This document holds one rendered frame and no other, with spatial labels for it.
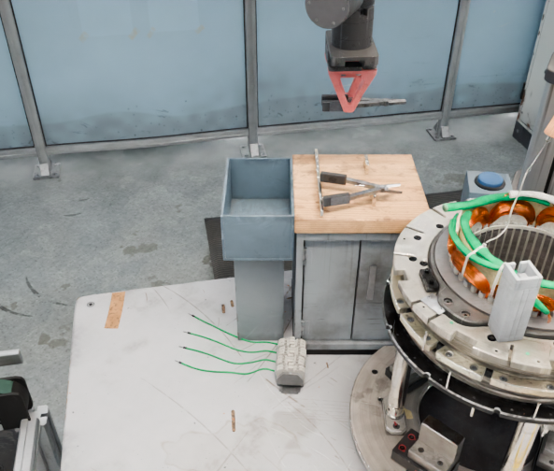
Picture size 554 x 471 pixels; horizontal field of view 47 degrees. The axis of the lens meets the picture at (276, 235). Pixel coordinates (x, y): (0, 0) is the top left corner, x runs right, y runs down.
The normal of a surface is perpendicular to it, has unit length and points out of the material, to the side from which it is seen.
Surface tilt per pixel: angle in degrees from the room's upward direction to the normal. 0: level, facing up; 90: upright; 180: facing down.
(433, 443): 90
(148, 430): 0
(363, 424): 0
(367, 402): 0
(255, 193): 90
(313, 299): 90
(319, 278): 90
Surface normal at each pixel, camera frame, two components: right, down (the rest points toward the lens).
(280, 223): 0.00, 0.60
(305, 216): 0.00, -0.80
